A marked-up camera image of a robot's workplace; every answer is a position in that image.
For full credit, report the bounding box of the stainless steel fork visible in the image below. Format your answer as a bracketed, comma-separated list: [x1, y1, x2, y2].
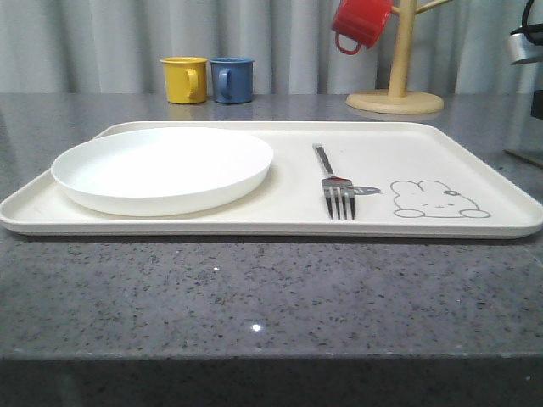
[312, 143, 355, 220]

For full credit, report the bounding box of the red enamel mug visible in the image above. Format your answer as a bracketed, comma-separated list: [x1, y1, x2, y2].
[332, 0, 393, 55]

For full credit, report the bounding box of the yellow enamel mug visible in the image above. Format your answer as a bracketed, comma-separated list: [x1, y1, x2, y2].
[160, 56, 208, 104]

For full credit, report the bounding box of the blue enamel mug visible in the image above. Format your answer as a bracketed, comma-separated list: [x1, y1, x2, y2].
[210, 57, 254, 104]

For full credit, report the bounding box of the grey pleated curtain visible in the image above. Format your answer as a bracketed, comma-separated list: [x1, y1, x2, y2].
[1, 1, 542, 94]

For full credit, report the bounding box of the cream rabbit print tray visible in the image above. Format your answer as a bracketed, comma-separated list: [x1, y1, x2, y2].
[1, 121, 542, 238]

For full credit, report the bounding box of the white round plate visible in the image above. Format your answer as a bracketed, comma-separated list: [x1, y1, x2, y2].
[51, 127, 274, 216]

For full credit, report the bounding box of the wooden mug tree stand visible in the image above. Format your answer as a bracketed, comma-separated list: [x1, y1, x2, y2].
[345, 0, 448, 114]

